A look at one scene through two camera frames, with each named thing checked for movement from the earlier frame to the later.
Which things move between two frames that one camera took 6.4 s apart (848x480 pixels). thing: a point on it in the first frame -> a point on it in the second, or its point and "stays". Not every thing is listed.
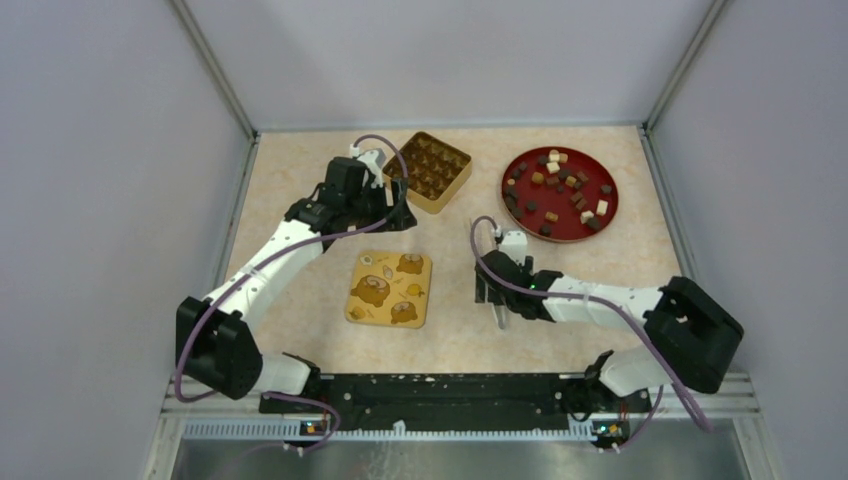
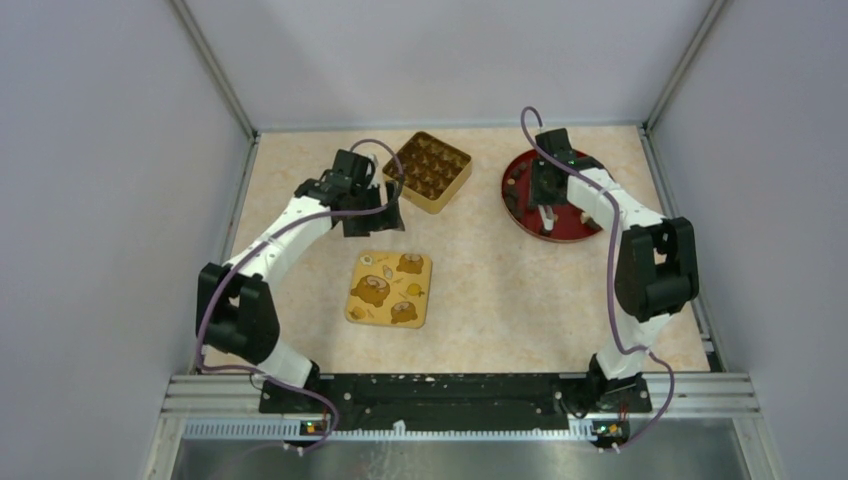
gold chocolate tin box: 437,170 stays
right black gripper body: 482,290 -> 540,192
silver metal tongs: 500,314 -> 548,218
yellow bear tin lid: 389,289 stays
